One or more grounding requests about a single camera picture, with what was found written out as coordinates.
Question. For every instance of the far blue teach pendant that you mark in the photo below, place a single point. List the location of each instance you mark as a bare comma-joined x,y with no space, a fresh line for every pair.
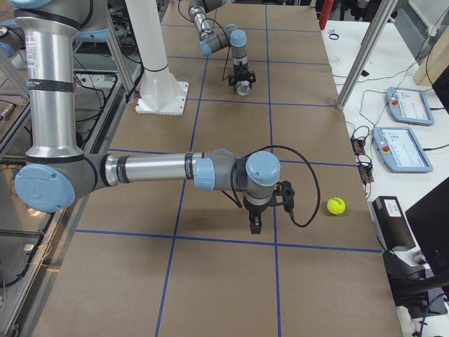
409,106

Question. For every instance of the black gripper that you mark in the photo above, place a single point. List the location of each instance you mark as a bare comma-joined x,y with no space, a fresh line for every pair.
255,209
240,72

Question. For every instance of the yellow Roland Garros tennis ball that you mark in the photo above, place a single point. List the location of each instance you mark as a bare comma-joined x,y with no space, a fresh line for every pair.
336,206

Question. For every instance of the small orange electronics board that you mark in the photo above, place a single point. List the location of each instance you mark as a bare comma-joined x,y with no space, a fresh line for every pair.
358,146

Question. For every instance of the blue teach pendant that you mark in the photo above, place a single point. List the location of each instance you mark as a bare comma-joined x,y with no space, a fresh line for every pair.
409,106
400,150

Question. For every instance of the black monitor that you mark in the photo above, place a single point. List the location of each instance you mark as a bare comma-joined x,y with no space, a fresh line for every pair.
428,220

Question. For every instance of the white blue tennis ball can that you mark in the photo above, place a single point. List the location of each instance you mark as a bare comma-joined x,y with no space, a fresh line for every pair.
242,88

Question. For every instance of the near blue teach pendant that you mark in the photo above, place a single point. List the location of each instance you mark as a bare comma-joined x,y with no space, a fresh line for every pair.
400,150

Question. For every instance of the black box with label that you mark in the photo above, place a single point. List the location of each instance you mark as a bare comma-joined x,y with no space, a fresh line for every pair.
392,227

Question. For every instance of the aluminium frame post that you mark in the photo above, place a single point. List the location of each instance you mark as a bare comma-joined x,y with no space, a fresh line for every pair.
379,12

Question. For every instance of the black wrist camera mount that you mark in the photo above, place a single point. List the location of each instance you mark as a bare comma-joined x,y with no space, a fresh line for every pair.
284,195

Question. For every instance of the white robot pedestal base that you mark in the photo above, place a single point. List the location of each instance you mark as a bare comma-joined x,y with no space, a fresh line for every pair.
160,92

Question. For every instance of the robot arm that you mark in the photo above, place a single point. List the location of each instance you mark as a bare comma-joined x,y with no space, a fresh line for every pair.
231,36
58,173

